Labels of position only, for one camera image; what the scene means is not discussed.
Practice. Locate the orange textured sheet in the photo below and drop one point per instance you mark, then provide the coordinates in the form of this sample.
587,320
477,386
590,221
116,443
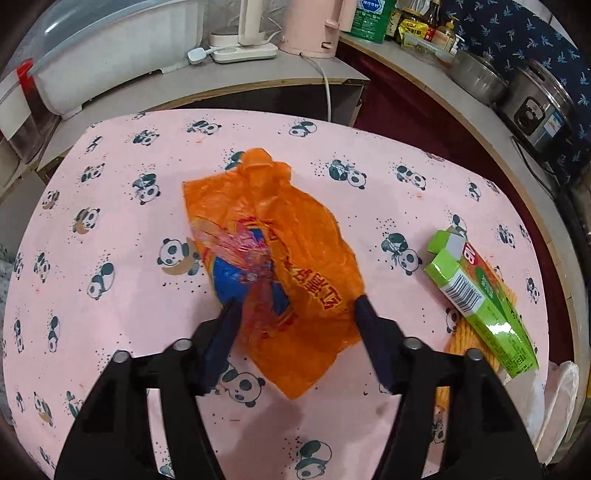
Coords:
461,341

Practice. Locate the green tin can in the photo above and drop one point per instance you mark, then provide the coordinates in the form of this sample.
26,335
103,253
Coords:
371,21

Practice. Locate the pink panda tablecloth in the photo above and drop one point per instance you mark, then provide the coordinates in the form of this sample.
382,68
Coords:
138,221

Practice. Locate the blue printed wall cloth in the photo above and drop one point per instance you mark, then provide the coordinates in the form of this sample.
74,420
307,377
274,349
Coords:
508,32

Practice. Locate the dark bottle with pale label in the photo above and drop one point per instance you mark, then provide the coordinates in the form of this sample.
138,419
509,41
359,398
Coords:
393,21

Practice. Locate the plain white plastic bag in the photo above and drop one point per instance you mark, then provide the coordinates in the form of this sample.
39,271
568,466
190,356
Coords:
558,406

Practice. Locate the white dish drainer with cover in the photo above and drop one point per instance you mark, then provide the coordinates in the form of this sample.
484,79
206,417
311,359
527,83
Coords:
115,69

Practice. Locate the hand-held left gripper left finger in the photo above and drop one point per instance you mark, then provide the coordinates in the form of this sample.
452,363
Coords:
226,332

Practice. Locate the pink electric kettle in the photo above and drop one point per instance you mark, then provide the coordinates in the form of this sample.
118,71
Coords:
309,27

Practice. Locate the amber pump bottle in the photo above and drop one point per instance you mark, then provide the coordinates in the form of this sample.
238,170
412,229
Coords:
448,37

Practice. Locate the steel rice cooker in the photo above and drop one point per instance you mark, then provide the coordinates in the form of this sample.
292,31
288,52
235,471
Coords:
535,115

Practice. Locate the small steel pot with lid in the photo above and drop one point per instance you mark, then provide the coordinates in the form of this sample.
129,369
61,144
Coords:
475,78

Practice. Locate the green carton box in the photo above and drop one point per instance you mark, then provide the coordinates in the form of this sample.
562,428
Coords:
480,304

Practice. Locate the clear canister with red lid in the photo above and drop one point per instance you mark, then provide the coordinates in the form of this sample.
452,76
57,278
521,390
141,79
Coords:
27,120

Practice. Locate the yellow snack packet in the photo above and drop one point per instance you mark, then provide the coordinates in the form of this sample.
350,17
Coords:
414,28

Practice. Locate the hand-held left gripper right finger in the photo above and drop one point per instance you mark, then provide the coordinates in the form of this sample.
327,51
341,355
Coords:
369,332

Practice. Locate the dark soy sauce bottle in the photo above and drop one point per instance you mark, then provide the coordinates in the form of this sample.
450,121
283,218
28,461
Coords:
431,21

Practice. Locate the orange printed plastic bag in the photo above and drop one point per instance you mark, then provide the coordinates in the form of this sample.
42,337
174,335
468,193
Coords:
300,240

